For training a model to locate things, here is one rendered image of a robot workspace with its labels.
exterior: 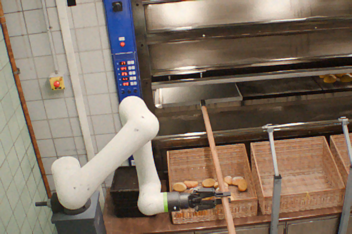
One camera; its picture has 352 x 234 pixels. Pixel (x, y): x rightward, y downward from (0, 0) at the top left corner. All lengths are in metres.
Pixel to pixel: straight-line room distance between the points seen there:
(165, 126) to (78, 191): 1.30
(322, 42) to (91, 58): 1.51
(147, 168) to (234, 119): 1.11
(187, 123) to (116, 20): 0.87
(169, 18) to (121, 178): 1.09
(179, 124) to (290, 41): 0.93
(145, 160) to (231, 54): 1.07
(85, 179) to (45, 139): 1.37
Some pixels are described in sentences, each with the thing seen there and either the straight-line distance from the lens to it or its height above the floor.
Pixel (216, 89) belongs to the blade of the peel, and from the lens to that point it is 2.98.
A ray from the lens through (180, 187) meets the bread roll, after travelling 2.92.
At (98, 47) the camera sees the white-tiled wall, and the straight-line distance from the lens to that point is 2.65.
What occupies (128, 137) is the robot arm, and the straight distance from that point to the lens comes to 1.63.
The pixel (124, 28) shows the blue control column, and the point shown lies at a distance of 2.56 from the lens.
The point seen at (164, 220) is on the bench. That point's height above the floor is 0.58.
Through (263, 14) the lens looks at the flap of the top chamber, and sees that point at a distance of 2.63.
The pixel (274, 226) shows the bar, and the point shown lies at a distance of 2.69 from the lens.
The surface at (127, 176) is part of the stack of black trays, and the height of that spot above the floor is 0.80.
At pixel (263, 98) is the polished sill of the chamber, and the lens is 2.84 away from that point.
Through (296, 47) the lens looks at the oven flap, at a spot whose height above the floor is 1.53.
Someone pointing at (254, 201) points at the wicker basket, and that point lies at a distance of 2.67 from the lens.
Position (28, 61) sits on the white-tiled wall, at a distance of 2.78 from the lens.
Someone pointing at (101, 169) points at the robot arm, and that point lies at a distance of 1.66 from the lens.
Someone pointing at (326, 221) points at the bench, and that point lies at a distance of 2.88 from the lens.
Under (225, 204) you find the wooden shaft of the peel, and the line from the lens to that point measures 1.89.
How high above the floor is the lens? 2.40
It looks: 28 degrees down
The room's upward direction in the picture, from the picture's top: 5 degrees counter-clockwise
